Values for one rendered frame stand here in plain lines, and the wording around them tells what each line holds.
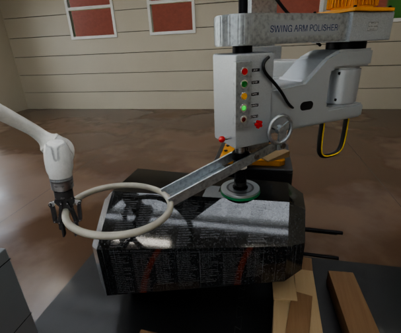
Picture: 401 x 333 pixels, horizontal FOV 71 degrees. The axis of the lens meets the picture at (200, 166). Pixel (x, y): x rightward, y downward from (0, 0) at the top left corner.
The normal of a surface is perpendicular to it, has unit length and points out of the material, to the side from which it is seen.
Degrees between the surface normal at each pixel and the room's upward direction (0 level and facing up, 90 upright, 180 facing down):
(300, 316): 0
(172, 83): 90
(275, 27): 90
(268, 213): 45
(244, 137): 90
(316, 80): 90
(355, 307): 0
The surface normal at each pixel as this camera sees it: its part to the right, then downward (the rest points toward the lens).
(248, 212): -0.17, -0.37
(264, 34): 0.42, 0.34
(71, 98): -0.20, 0.40
